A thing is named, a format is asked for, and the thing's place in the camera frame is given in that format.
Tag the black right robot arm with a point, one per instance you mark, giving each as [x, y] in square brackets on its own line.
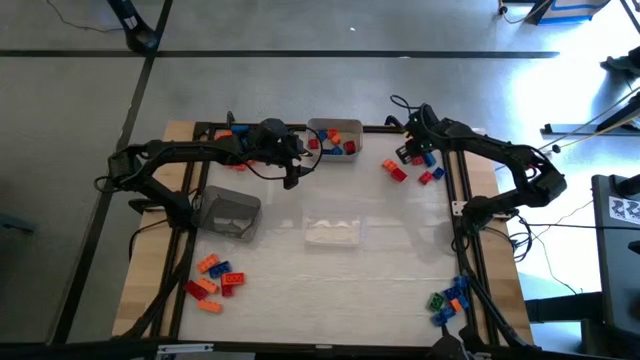
[500, 150]

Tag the black side table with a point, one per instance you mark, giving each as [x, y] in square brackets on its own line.
[617, 275]

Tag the green small block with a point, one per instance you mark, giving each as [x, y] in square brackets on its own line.
[436, 301]

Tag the grey plastic bin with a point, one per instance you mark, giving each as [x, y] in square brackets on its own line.
[225, 200]

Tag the orange curved block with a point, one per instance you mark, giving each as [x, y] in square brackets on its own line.
[389, 165]

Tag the person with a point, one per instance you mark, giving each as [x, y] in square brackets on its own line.
[622, 64]

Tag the silver mounting plate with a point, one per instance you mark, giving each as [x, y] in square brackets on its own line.
[459, 208]

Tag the white marker sheet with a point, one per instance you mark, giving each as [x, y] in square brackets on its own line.
[625, 209]

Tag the black stand base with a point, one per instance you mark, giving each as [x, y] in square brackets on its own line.
[135, 30]

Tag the black desk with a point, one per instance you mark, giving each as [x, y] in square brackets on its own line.
[590, 131]

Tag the blue curved block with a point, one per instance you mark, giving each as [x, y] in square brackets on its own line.
[429, 159]

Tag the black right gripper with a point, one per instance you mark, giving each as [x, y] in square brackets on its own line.
[422, 135]

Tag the white plastic bin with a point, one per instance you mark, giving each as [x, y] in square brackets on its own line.
[335, 121]

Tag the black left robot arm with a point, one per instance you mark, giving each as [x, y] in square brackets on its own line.
[165, 155]

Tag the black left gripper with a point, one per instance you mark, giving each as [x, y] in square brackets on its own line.
[287, 150]

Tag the orange long block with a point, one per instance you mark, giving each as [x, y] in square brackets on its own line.
[207, 285]
[240, 166]
[223, 134]
[233, 279]
[208, 263]
[210, 306]

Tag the red long block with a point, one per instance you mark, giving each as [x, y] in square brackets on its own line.
[195, 290]

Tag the orange small block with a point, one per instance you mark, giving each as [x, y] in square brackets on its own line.
[332, 132]
[455, 304]
[336, 139]

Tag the silver label plate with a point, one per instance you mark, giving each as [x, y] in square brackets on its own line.
[185, 348]

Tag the black aluminium table frame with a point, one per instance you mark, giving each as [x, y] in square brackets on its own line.
[372, 129]

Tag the clear plastic bin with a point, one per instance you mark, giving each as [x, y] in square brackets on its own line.
[332, 235]

